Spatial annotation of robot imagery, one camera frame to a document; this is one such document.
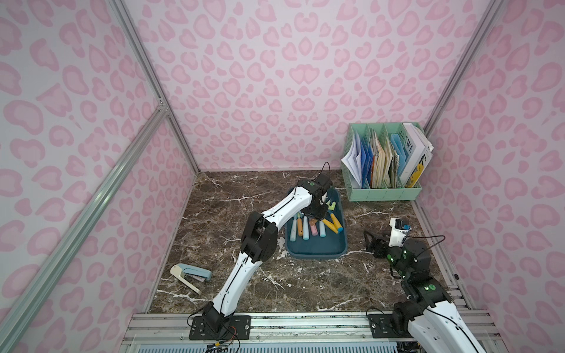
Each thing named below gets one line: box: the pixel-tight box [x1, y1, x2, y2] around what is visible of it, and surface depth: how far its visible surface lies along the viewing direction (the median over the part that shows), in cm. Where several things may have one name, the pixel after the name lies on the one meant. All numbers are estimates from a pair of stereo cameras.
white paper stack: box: [340, 132, 362, 188], surface depth 97 cm
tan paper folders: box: [370, 129, 400, 190], surface depth 99 cm
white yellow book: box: [400, 122, 435, 189], surface depth 99 cm
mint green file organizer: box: [341, 122, 425, 202], surface depth 102 cm
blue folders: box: [360, 141, 374, 189], surface depth 100 cm
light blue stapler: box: [169, 263, 213, 296], surface depth 85 cm
